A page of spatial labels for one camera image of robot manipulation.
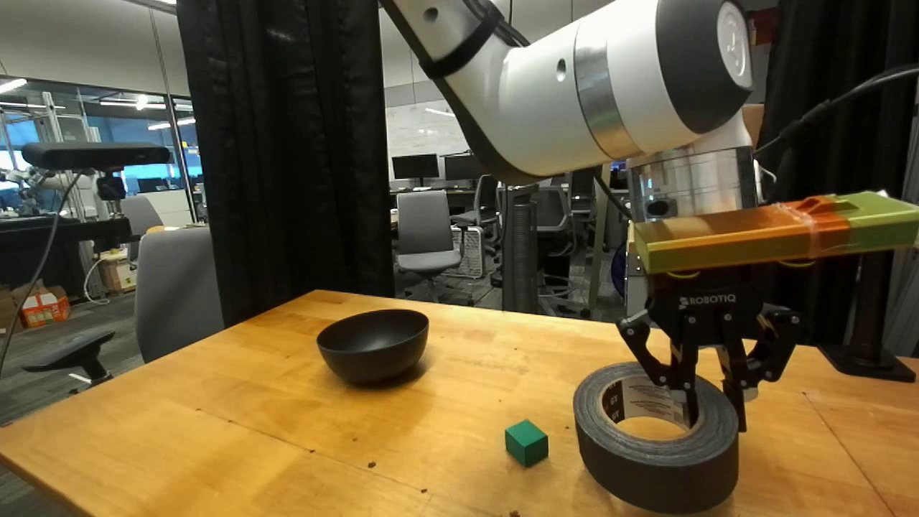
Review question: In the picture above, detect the small green cube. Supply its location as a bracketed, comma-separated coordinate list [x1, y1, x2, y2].
[501, 417, 550, 470]

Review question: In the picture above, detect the orange box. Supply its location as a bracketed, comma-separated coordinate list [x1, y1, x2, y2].
[15, 285, 74, 331]

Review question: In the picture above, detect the black stereo camera bar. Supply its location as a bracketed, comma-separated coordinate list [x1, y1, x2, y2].
[16, 141, 175, 174]

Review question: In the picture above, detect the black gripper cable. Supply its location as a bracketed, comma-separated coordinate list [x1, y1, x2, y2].
[753, 59, 919, 158]

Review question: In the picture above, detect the black bowl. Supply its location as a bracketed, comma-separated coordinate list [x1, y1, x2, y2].
[313, 308, 434, 389]

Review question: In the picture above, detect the grey office chair, tall backrest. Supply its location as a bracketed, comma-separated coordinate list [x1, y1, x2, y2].
[131, 221, 230, 365]

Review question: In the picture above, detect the grey office chair, small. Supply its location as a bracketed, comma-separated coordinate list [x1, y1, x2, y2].
[391, 187, 466, 282]

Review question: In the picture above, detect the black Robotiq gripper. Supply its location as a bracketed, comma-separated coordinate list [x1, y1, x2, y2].
[613, 266, 804, 437]

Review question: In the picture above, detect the black curtain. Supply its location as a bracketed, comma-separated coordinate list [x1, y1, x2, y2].
[175, 0, 395, 331]
[753, 0, 919, 359]

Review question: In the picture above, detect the black tape roll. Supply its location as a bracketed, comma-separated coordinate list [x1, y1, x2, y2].
[569, 359, 744, 517]

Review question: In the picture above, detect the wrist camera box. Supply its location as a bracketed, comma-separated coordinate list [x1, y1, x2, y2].
[629, 188, 919, 279]

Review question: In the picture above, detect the black stand base with post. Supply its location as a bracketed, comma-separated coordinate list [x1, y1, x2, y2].
[817, 250, 919, 384]

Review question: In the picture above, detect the thin camera cable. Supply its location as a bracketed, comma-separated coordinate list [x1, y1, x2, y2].
[0, 168, 86, 374]

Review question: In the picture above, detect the grey support post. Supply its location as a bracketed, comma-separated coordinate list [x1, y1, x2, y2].
[500, 183, 540, 316]

